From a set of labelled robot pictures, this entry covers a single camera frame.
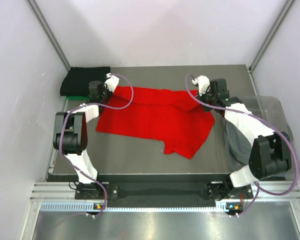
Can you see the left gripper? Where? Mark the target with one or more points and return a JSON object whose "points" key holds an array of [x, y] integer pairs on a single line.
{"points": [[104, 87]]}

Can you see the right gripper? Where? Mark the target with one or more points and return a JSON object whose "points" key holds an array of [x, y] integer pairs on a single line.
{"points": [[202, 97]]}

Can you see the red t shirt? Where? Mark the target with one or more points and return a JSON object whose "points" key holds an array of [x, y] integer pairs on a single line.
{"points": [[172, 117]]}

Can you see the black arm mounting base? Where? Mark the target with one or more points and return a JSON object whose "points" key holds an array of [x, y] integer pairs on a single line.
{"points": [[170, 190]]}

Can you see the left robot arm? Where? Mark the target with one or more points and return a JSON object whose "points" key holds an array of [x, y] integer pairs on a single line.
{"points": [[70, 136]]}

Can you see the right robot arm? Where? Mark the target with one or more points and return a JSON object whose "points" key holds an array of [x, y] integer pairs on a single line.
{"points": [[262, 151]]}

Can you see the folded green t shirt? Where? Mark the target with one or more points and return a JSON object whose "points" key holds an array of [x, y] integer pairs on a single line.
{"points": [[77, 98]]}

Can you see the folded black t shirt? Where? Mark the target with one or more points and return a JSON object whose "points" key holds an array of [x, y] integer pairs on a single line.
{"points": [[76, 82]]}

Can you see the grey t shirt in bin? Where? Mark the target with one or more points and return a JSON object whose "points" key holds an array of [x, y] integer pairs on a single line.
{"points": [[239, 146]]}

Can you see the clear plastic bin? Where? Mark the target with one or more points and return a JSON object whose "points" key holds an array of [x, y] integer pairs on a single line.
{"points": [[266, 107]]}

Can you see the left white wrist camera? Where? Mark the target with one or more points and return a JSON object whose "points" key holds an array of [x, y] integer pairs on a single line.
{"points": [[111, 82]]}

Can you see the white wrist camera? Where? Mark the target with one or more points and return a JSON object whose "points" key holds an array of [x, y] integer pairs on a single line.
{"points": [[203, 84], [111, 82]]}

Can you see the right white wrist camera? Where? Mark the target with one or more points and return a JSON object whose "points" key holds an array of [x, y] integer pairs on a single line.
{"points": [[203, 84]]}

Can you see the left corner aluminium post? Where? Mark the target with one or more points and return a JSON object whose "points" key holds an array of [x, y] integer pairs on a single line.
{"points": [[48, 32]]}

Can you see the corner aluminium post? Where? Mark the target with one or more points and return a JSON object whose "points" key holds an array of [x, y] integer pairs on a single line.
{"points": [[278, 22], [48, 32]]}

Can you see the grey slotted cable duct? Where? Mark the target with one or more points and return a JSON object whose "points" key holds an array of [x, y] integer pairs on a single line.
{"points": [[220, 207]]}

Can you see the right corner aluminium post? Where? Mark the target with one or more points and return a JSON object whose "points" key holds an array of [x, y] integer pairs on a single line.
{"points": [[278, 22]]}

